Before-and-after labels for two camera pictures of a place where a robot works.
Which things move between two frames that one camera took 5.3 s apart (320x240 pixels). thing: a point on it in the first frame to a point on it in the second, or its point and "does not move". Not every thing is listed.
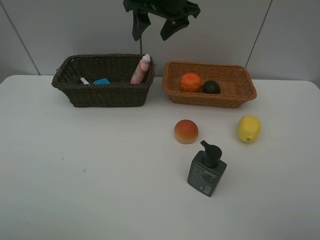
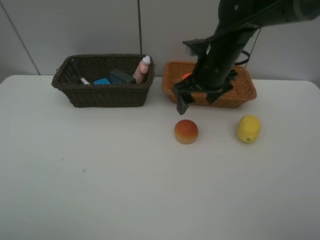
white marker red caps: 84,81 does not move
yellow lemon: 249,129 does not move
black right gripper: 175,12 to 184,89
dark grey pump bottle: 207,170 to 117,76
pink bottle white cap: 137,76 does not move
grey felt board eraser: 101,81 does not move
